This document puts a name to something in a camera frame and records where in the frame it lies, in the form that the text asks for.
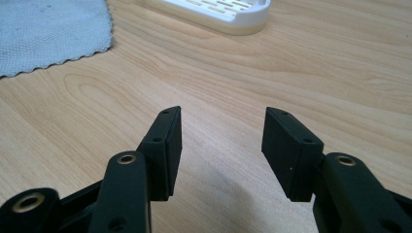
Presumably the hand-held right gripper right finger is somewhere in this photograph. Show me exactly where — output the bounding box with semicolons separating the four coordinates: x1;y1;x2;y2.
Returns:
260;107;412;233

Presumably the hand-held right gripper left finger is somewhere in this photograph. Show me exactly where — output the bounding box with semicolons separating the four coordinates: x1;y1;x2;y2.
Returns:
87;105;183;233

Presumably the white slotted soap dish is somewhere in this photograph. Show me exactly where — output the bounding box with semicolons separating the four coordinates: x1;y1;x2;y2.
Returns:
142;0;271;36

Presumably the grey cloth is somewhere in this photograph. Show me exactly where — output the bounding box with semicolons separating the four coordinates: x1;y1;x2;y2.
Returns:
0;0;114;79

